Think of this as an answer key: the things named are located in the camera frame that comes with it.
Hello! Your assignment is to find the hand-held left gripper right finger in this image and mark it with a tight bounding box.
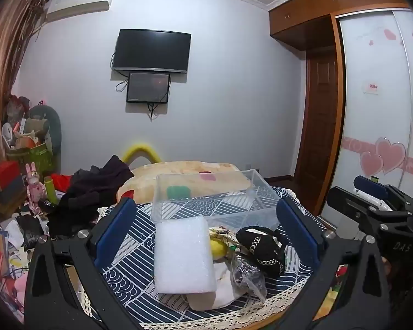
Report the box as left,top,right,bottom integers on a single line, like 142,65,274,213
275,197,391,330

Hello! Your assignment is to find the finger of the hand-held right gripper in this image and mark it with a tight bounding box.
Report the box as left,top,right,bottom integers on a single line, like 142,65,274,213
326,186,413,226
353,175,413,211

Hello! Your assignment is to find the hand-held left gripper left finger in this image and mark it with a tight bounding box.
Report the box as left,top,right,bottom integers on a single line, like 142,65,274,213
23,197,148,330

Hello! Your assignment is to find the black cloth with chain trim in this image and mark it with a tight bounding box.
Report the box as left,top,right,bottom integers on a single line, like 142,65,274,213
236,226,288,277

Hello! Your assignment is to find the clear plastic bag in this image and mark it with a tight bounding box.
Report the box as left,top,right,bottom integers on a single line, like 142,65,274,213
230,252,267,301

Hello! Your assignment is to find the white foam block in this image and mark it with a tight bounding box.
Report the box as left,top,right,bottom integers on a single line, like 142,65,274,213
154,216,217,294

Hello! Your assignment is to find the clear plastic storage box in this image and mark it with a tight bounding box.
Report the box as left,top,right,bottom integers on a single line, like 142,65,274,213
151,169,283,231

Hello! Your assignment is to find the yellow and green sponge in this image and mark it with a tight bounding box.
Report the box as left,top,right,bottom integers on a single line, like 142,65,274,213
210,237,228,258

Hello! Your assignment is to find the white cloth pouch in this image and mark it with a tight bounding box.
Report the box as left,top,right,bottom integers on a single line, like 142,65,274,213
182,261,248,312

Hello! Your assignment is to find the navy white patterned tablecloth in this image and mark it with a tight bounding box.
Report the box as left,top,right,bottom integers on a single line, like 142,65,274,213
77,186,338,327

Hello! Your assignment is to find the pile of black clothes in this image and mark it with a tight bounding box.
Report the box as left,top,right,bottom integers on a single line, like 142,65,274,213
48,155,135,239

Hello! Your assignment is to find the white wardrobe with heart decals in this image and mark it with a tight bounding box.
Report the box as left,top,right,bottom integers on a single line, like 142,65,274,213
317,7,413,234

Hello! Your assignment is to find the black bottle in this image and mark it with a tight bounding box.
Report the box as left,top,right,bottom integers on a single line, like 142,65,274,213
38,197,59,214

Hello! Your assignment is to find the red cloth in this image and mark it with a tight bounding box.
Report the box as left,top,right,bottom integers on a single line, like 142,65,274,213
51,174,73,191

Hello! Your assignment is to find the green cloth item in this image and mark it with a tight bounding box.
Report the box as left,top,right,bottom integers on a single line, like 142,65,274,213
166,186,190,200

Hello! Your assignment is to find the green tube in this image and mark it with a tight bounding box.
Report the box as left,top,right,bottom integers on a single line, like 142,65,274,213
44,176,59,205

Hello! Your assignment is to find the yellow foam tube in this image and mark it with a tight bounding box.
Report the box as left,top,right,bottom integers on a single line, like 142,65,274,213
121,142,162,164

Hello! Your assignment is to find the brown wooden door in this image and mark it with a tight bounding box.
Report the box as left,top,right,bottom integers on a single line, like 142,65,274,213
294,50,341,179

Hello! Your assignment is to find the beige plush blanket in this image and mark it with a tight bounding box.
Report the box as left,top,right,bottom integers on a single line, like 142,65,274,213
117,160,250,203

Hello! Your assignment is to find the pink rabbit toy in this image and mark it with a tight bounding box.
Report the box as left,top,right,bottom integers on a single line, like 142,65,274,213
25,163,45,210

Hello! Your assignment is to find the pile of papers and clutter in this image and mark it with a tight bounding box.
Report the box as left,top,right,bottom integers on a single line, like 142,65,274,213
0,210,52,317

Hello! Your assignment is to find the green cardboard box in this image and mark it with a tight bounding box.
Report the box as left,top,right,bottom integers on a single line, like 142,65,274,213
6,142,54,179

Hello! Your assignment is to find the grey box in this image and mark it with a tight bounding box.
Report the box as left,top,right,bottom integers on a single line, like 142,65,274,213
0,175,26,210

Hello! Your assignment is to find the red box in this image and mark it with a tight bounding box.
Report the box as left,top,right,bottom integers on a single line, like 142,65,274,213
0,160,21,190

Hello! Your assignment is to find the wooden overhead cabinet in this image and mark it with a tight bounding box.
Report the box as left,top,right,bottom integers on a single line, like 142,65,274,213
268,0,410,52

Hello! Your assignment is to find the brown striped curtain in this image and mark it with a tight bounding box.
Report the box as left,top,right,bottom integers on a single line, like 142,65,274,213
0,0,50,172

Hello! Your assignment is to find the white air conditioner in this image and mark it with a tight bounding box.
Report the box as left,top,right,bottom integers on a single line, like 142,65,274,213
45,0,115,24

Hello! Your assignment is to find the small black wall monitor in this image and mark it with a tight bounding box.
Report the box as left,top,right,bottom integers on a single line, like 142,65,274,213
126,71,170,104

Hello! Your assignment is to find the wall-mounted black television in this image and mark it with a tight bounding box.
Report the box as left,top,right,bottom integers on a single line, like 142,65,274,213
112,29,192,74

